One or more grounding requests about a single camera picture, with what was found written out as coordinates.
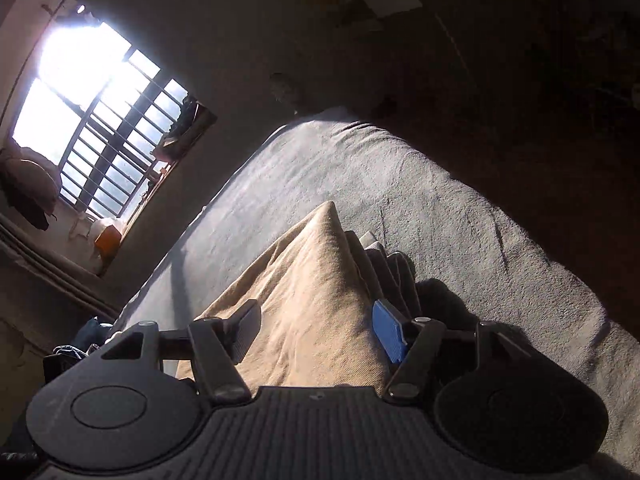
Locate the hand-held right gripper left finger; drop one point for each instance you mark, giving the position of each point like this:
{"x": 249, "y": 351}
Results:
{"x": 245, "y": 332}

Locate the barred window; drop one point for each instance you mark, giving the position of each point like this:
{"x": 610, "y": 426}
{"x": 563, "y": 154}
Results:
{"x": 90, "y": 110}

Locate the dark cloth bundle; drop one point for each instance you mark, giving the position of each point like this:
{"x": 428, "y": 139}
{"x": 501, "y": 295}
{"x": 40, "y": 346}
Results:
{"x": 27, "y": 185}

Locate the grey folded garment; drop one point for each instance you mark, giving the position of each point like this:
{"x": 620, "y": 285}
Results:
{"x": 395, "y": 270}

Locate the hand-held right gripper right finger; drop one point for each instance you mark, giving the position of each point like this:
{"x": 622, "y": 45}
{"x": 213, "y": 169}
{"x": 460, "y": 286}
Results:
{"x": 392, "y": 332}

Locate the blue denim jeans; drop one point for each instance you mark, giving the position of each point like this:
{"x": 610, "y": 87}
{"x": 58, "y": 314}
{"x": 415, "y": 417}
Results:
{"x": 90, "y": 332}

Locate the beige pants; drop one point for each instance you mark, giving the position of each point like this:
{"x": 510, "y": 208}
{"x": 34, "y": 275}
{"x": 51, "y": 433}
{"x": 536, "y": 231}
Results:
{"x": 310, "y": 285}

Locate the orange container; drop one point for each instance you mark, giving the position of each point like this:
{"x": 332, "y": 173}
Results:
{"x": 107, "y": 245}

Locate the beige curtain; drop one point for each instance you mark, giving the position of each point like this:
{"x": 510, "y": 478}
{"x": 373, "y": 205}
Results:
{"x": 45, "y": 270}

